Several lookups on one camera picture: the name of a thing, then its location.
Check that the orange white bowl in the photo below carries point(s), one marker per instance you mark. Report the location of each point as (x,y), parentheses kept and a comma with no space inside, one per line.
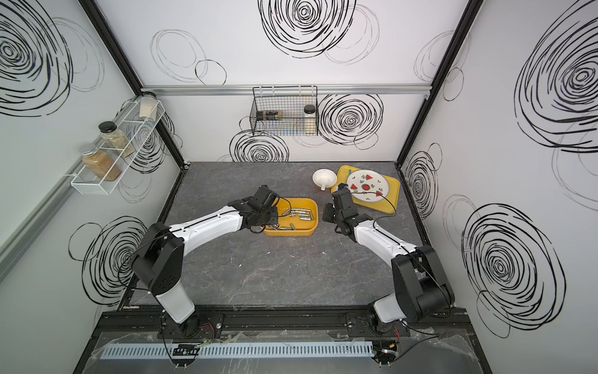
(324,179)

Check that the aluminium wall rail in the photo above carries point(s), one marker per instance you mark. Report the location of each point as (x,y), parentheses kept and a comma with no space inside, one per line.
(18,243)
(286,90)

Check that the left corner frame post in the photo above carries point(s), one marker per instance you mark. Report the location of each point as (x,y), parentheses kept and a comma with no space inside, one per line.
(99,23)

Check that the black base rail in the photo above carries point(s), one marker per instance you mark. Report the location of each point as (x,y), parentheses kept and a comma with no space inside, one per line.
(219,322)

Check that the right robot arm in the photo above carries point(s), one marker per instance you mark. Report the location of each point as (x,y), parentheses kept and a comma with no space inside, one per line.
(420,284)

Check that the white jar on shelf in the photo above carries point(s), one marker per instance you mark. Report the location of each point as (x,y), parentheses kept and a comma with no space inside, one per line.
(148,106)

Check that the aluminium wall rail back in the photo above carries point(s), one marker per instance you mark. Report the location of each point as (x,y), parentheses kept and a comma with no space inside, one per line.
(286,90)

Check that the white wire wall shelf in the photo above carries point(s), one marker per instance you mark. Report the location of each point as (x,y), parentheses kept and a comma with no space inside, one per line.
(136,171)

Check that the black wire basket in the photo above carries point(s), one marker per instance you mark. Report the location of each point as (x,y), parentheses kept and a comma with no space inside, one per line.
(292,108)

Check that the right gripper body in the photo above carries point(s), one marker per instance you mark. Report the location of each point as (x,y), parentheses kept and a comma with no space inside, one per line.
(330,214)

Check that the watermelon pattern plate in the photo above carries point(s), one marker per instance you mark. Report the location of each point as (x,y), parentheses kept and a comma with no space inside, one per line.
(368,186)

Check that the green herb jar black lid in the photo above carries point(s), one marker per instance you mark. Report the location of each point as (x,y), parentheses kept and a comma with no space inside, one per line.
(116,139)

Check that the yellow serving tray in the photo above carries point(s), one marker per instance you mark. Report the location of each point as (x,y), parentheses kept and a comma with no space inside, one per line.
(388,205)

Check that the aluminium wall rail left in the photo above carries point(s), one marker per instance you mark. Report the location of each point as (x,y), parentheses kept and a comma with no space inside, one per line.
(18,243)

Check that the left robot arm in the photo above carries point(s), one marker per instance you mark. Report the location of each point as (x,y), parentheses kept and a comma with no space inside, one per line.
(158,260)

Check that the white slotted cable duct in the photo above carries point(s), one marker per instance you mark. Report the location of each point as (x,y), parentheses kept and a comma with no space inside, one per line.
(327,349)

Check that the black corner frame post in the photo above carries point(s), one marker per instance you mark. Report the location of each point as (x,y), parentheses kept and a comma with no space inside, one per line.
(463,28)

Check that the dark item in basket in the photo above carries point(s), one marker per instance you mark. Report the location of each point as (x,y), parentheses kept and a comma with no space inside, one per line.
(268,116)

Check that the brown spice jar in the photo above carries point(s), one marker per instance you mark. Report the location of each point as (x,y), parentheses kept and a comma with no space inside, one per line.
(99,162)

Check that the yellow storage box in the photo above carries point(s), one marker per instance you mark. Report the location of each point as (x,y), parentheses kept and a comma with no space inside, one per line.
(288,208)

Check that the jar in wire basket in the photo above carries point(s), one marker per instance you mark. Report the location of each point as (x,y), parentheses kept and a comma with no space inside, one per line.
(310,120)

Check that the large silver socket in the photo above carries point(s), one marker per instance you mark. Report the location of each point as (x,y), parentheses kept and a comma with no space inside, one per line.
(283,228)

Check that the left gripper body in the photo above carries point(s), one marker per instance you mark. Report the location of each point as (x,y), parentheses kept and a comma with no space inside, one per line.
(269,216)

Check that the long silver socket top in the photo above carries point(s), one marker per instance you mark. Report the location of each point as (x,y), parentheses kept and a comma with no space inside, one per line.
(304,218)

